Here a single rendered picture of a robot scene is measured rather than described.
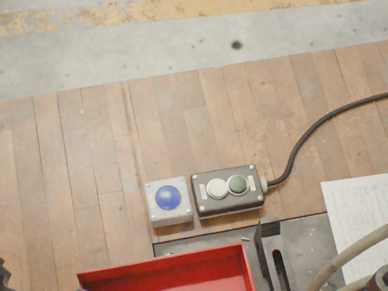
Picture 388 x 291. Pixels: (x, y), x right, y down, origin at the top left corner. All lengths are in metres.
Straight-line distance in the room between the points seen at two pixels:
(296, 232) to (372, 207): 0.13
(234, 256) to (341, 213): 0.19
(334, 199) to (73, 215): 0.42
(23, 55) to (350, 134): 1.38
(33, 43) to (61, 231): 1.33
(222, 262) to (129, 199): 0.18
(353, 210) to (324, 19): 1.37
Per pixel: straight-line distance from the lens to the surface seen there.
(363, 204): 1.28
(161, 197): 1.21
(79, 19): 2.53
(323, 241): 1.25
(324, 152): 1.31
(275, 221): 1.15
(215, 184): 1.22
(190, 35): 2.48
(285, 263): 1.15
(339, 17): 2.58
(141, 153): 1.28
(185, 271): 1.20
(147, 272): 1.20
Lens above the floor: 2.05
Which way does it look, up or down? 64 degrees down
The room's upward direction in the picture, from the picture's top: 4 degrees clockwise
